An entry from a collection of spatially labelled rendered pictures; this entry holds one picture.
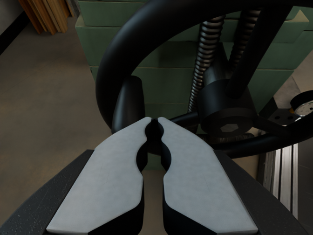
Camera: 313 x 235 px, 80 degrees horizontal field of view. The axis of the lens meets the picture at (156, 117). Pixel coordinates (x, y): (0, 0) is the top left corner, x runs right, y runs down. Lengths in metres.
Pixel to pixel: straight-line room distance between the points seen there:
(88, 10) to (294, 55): 0.39
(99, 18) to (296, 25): 0.28
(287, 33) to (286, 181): 0.73
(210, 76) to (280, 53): 0.23
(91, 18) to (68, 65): 1.25
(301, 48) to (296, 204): 0.63
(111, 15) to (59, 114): 1.03
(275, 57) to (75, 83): 1.24
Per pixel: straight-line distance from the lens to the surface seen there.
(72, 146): 1.17
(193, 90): 0.29
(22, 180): 1.21
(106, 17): 0.36
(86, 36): 0.38
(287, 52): 0.46
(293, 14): 0.28
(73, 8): 1.33
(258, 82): 0.50
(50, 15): 1.91
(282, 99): 0.57
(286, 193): 0.93
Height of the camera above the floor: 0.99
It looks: 57 degrees down
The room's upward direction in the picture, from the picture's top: 2 degrees clockwise
